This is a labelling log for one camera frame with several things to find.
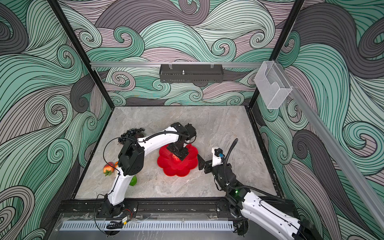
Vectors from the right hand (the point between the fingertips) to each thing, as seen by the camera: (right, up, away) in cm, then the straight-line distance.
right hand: (206, 153), depth 78 cm
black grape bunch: (-49, +9, +20) cm, 54 cm away
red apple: (-17, -4, +8) cm, 19 cm away
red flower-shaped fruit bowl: (-19, -10, +10) cm, 24 cm away
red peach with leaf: (-55, -10, +5) cm, 56 cm away
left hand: (-15, -3, +10) cm, 19 cm away
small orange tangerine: (-53, -9, +9) cm, 54 cm away
